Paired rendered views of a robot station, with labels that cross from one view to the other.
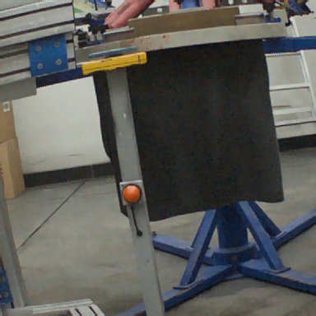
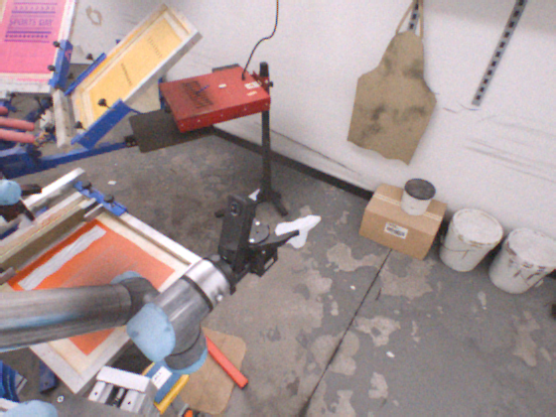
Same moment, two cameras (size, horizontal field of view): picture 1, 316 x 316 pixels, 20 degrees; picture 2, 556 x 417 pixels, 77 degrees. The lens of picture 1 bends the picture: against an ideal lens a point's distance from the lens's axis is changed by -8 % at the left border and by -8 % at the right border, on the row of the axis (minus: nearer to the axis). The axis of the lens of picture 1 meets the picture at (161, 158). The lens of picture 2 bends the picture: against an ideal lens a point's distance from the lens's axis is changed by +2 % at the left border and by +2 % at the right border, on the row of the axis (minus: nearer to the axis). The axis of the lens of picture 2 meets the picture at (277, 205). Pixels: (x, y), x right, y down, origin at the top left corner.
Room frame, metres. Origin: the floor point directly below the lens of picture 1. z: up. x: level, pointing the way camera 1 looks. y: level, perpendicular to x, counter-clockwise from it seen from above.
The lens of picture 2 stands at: (1.60, 0.23, 2.16)
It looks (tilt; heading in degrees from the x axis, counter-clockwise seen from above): 46 degrees down; 297
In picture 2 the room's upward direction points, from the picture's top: straight up
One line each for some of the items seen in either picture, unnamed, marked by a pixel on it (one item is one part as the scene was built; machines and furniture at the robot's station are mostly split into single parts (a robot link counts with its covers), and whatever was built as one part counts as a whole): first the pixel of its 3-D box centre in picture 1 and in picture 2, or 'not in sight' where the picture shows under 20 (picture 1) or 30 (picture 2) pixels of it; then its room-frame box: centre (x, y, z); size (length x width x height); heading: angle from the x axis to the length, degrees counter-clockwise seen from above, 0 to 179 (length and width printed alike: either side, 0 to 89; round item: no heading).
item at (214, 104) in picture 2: not in sight; (216, 96); (2.86, -1.37, 1.06); 0.61 x 0.46 x 0.12; 53
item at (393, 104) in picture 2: not in sight; (396, 86); (1.89, -1.99, 1.06); 0.53 x 0.07 x 1.05; 173
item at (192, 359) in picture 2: not in sight; (176, 338); (1.88, 0.08, 1.56); 0.11 x 0.08 x 0.11; 168
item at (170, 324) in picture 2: not in sight; (170, 319); (1.86, 0.09, 1.65); 0.11 x 0.08 x 0.09; 78
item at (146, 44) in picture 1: (183, 38); (82, 268); (2.66, -0.11, 0.97); 0.79 x 0.58 x 0.04; 173
